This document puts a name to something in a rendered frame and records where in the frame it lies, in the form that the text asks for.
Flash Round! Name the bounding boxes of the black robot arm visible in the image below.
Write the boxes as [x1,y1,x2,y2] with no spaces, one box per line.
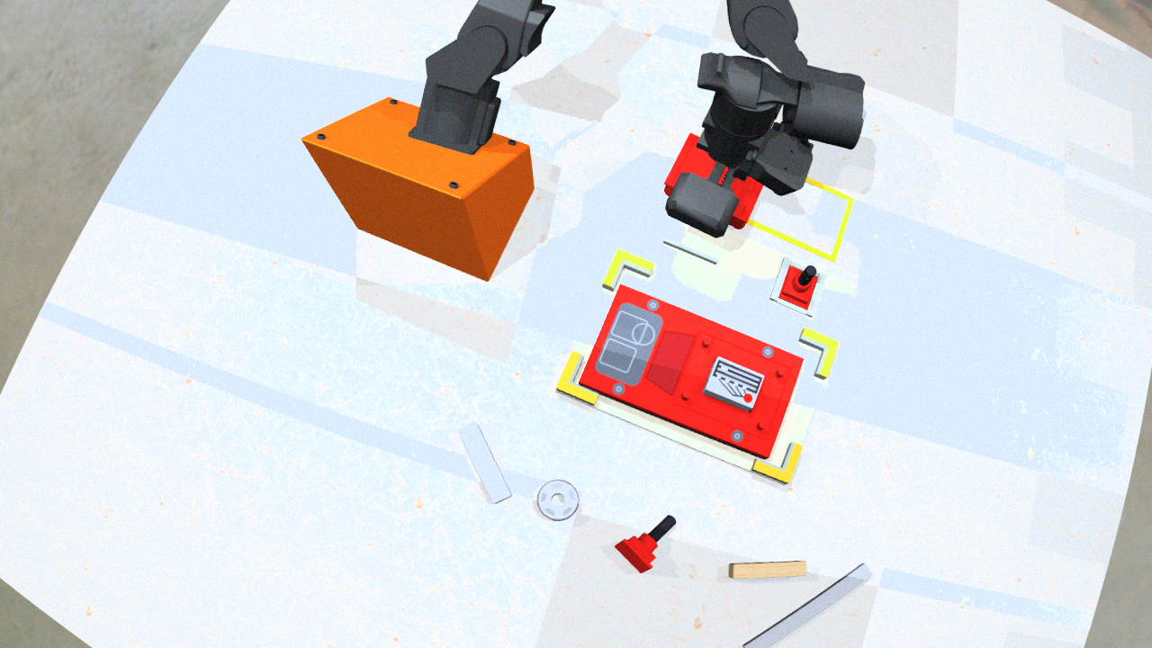
[408,0,865,196]

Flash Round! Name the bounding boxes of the yellow rectangular frame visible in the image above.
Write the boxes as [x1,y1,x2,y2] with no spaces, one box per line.
[746,178,854,263]

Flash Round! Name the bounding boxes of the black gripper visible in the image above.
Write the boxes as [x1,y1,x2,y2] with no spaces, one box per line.
[665,103,783,238]

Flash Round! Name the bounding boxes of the white rectangular block with black markings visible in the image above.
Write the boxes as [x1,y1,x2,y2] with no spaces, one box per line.
[702,356,764,410]

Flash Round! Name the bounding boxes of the pale yellow flat bar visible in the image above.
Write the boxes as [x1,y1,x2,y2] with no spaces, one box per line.
[728,562,808,579]

